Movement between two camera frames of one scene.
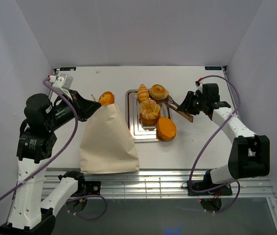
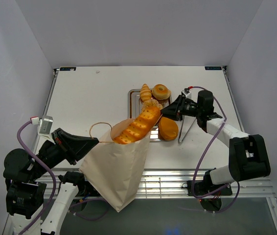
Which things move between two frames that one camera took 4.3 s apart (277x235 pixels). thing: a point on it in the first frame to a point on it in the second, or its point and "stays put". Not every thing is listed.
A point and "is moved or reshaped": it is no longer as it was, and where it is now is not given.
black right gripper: (186, 105) to (174, 110)
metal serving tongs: (170, 104) is moved or reshaped
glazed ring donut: (158, 92) stays put
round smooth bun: (166, 129) stays put
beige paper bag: (106, 144) is moved or reshaped
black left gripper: (84, 107) to (71, 146)
